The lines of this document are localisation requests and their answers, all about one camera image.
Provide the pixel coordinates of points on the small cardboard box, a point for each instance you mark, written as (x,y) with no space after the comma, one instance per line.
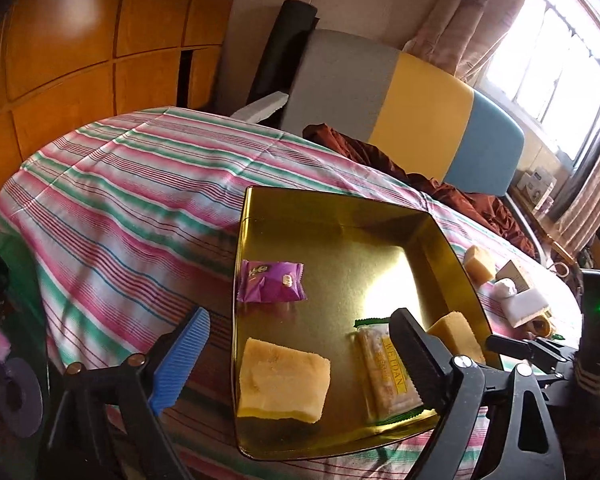
(517,272)

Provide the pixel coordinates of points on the white sponge block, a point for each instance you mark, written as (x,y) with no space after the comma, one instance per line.
(527,305)

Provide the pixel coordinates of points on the grey round disc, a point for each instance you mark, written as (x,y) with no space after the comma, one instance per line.
(27,400)

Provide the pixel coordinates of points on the golden metal tin tray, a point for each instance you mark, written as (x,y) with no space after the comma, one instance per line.
(340,270)

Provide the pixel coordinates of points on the yellow plush toy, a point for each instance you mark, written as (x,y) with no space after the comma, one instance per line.
(542,329)

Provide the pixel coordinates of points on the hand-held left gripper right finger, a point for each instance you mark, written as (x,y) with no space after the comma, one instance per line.
(422,370)

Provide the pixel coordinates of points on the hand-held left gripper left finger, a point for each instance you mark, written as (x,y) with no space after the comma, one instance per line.
(180,360)

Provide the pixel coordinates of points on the wooden wardrobe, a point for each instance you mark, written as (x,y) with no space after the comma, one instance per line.
(80,60)

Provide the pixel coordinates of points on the small pink container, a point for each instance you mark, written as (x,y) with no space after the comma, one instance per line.
(545,202)

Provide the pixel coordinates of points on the striped bed sheet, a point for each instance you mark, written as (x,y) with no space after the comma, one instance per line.
(130,185)

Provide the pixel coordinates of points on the beige patterned curtain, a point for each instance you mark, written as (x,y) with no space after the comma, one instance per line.
(590,185)
(460,10)

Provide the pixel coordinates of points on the cracker packet with green edges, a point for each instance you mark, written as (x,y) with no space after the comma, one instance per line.
(385,390)

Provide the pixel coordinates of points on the white tissue ball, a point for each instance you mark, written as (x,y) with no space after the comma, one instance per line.
(505,290)

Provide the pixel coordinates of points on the grey metal bed rail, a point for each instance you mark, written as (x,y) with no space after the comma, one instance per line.
(527,232)

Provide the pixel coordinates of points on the window with metal bars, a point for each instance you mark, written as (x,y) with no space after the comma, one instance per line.
(555,60)

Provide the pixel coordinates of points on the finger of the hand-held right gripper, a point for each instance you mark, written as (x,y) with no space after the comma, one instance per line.
(550,346)
(505,347)

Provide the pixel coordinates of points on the brown blanket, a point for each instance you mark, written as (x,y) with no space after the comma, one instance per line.
(370,155)

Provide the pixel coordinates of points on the white carton box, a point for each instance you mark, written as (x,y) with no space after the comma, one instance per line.
(535,185)

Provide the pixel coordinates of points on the grey yellow blue headboard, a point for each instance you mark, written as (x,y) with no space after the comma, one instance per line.
(420,105)

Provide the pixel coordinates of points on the black rolled mat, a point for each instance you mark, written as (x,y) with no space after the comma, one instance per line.
(280,50)

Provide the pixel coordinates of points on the yellow sponge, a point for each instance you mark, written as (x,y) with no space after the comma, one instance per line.
(282,385)
(479,262)
(457,337)

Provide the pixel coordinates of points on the white foam piece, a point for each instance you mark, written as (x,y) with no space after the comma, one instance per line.
(265,106)

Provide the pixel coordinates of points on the purple snack packet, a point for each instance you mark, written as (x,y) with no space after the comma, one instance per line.
(270,282)

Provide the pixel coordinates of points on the wooden nightstand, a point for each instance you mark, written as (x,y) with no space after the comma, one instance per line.
(555,235)

